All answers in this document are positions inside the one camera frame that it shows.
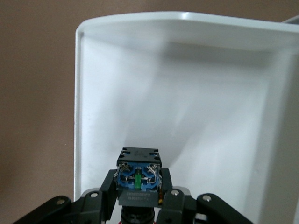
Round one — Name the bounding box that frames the white plastic bin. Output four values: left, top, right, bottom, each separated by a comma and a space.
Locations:
74, 11, 299, 224

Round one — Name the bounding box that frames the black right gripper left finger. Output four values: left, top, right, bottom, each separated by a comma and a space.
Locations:
14, 168, 120, 224

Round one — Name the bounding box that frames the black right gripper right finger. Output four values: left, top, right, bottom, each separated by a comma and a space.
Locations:
156, 168, 254, 224

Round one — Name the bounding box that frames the red push button switch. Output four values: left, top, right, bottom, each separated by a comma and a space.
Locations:
115, 146, 164, 224

